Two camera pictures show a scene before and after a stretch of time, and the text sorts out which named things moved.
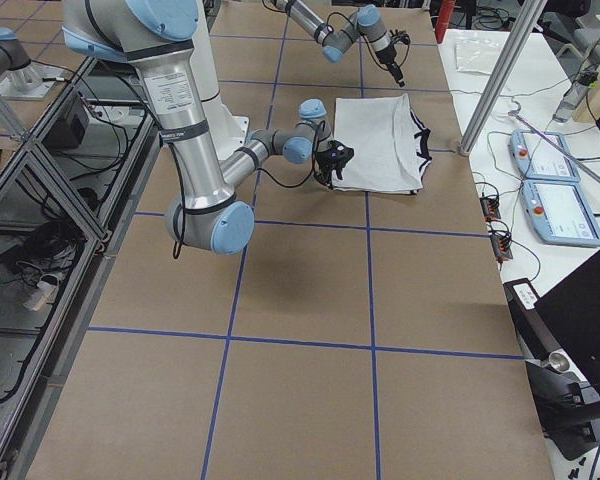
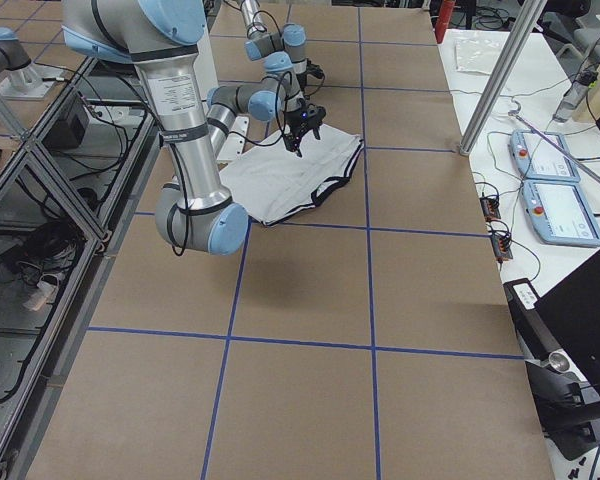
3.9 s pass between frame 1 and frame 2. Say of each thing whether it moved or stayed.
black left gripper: moved
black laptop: stayed
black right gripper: moved
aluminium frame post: stayed
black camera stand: stayed
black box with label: stayed
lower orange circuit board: stayed
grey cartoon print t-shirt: moved
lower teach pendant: stayed
